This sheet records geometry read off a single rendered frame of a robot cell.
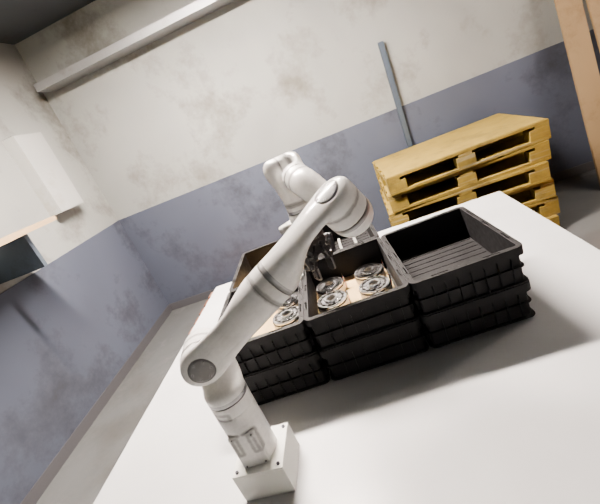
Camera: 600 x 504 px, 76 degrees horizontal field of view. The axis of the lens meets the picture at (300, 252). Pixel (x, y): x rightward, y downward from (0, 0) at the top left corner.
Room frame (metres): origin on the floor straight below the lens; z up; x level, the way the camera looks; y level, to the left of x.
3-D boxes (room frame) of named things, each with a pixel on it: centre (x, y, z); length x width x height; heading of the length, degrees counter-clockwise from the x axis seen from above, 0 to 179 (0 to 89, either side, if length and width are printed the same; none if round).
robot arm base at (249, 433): (0.72, 0.27, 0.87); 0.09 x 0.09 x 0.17; 83
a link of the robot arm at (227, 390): (0.73, 0.27, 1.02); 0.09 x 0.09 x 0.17; 1
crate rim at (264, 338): (1.14, 0.19, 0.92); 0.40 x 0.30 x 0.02; 172
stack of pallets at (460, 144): (2.80, -1.30, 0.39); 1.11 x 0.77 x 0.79; 78
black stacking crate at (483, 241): (1.06, -0.41, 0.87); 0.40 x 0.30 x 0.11; 172
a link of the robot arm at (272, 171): (1.02, -0.04, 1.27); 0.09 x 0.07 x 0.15; 103
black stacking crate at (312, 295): (1.10, -0.11, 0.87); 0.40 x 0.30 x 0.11; 172
